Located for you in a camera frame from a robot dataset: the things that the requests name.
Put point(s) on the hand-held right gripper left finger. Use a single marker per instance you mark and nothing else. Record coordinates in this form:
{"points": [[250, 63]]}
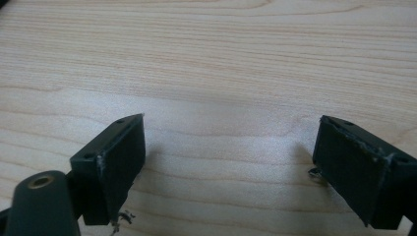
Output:
{"points": [[113, 167]]}

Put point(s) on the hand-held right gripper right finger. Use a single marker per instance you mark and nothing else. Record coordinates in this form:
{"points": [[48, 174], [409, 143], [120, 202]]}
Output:
{"points": [[357, 170]]}

